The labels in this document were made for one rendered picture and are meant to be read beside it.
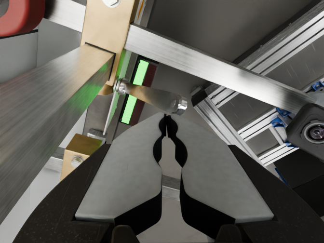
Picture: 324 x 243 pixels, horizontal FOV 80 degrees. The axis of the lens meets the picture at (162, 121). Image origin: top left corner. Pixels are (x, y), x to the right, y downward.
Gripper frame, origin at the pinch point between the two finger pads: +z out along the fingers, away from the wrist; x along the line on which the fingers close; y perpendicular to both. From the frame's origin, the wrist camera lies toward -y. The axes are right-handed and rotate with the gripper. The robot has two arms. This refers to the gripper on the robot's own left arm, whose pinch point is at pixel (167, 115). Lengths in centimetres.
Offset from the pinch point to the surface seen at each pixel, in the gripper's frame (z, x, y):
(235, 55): 101, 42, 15
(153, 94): 3.8, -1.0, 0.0
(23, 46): 33.5, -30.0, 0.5
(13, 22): 10.0, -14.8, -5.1
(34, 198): 40, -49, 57
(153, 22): 101, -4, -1
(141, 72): 30.6, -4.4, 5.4
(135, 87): 9.4, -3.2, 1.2
